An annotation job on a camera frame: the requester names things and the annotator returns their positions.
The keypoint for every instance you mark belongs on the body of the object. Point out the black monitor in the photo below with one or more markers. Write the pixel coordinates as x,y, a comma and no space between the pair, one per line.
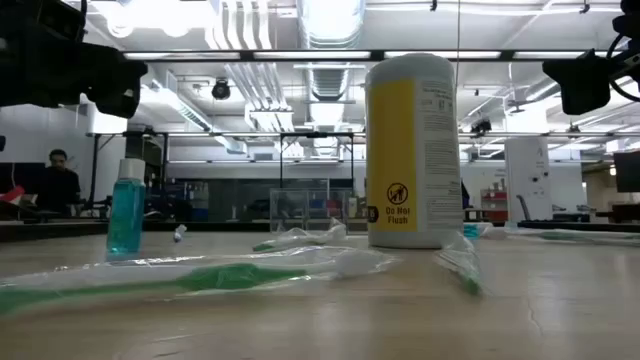
629,172

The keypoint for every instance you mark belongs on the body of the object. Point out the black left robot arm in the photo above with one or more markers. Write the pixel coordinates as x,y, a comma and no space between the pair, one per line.
40,20

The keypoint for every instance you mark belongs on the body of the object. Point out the black overhead light bar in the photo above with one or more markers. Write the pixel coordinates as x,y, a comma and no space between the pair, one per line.
310,55

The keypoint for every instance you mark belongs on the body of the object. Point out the silver ventilation duct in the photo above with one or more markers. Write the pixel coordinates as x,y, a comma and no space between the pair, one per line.
330,25

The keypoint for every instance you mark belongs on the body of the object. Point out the white wipes canister yellow label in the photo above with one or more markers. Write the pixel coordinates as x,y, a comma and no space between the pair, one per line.
395,150

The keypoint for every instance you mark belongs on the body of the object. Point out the red storage shelf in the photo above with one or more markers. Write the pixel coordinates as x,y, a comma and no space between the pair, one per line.
495,195

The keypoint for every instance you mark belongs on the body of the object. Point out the clear acrylic organizer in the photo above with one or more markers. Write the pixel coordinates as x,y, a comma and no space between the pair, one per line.
300,205

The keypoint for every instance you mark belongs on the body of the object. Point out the black ceiling spotlight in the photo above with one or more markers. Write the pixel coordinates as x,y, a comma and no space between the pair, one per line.
221,90

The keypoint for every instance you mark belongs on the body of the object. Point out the black aluminium rig frame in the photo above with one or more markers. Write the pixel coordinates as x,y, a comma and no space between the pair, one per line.
50,231

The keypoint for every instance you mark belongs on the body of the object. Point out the person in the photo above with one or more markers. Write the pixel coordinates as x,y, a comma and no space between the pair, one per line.
59,187

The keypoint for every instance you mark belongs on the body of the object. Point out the white pillar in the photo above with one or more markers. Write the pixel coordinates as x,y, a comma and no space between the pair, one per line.
527,175

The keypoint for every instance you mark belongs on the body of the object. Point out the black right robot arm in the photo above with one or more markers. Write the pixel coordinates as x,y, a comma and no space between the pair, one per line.
629,25

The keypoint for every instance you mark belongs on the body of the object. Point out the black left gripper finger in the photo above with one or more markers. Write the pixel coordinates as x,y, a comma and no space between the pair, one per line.
117,82

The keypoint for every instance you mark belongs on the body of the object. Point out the white toothbrush right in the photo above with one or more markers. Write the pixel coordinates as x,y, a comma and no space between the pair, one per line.
560,235

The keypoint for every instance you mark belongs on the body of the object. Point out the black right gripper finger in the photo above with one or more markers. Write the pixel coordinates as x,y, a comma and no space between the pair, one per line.
587,85

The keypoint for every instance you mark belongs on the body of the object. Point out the black neighbouring rig frame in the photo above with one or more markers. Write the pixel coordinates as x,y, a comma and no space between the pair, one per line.
200,134

